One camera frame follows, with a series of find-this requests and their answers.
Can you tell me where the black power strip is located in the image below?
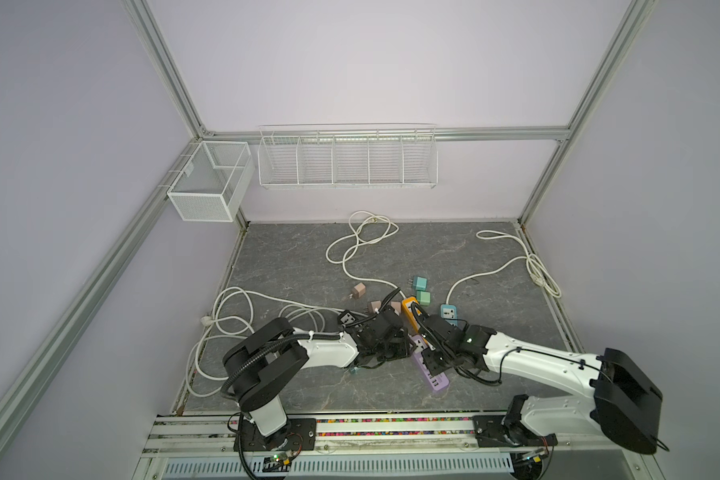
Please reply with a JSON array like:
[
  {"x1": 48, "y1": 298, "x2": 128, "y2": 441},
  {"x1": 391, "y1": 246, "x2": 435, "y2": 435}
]
[{"x1": 337, "y1": 310, "x2": 358, "y2": 326}]

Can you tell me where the white cable of black strip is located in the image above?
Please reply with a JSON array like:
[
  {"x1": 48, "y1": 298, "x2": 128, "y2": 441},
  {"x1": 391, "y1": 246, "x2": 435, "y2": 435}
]
[{"x1": 184, "y1": 302, "x2": 343, "y2": 398}]

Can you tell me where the white wire rack basket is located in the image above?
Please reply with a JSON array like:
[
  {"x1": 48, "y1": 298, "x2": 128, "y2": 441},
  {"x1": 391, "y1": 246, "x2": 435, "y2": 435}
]
[{"x1": 257, "y1": 123, "x2": 439, "y2": 189}]

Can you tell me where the teal power strip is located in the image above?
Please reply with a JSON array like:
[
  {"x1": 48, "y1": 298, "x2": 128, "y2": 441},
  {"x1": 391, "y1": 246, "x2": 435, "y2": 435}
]
[{"x1": 440, "y1": 304, "x2": 458, "y2": 326}]

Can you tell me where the orange power strip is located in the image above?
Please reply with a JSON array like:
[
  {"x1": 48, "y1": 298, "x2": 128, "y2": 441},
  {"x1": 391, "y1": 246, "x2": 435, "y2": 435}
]
[{"x1": 401, "y1": 296, "x2": 421, "y2": 334}]

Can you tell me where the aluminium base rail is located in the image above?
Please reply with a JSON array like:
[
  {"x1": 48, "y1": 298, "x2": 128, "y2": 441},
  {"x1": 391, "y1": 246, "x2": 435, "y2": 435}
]
[{"x1": 133, "y1": 412, "x2": 665, "y2": 479}]

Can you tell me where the white cable of teal strip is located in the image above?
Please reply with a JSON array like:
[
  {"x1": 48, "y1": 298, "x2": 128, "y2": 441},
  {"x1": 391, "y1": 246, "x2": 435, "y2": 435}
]
[{"x1": 443, "y1": 229, "x2": 562, "y2": 307}]

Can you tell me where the purple power strip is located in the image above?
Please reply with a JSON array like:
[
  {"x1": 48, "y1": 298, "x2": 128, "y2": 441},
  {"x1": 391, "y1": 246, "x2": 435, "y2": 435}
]
[{"x1": 410, "y1": 335, "x2": 450, "y2": 392}]

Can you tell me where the white cable of purple strip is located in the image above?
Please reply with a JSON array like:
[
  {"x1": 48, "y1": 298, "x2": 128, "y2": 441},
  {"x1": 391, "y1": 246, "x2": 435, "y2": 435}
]
[{"x1": 201, "y1": 285, "x2": 346, "y2": 334}]

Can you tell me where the white mesh box basket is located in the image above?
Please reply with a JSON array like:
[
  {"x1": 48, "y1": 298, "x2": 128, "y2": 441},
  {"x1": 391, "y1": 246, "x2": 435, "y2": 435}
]
[{"x1": 168, "y1": 141, "x2": 255, "y2": 223}]

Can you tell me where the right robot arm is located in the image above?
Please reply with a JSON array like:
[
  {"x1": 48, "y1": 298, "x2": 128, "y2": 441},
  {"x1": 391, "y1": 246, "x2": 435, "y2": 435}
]
[{"x1": 413, "y1": 310, "x2": 667, "y2": 455}]

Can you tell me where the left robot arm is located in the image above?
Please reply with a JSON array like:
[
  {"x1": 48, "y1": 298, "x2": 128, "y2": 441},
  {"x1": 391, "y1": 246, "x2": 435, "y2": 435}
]
[{"x1": 219, "y1": 306, "x2": 414, "y2": 440}]

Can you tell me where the white cable of orange strip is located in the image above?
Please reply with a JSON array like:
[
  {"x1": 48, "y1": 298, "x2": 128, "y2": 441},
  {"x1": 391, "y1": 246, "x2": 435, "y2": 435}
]
[{"x1": 325, "y1": 209, "x2": 403, "y2": 299}]

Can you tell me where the green adapter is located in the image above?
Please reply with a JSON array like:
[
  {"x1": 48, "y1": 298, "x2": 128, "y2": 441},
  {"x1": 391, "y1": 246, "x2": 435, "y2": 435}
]
[{"x1": 416, "y1": 291, "x2": 431, "y2": 306}]

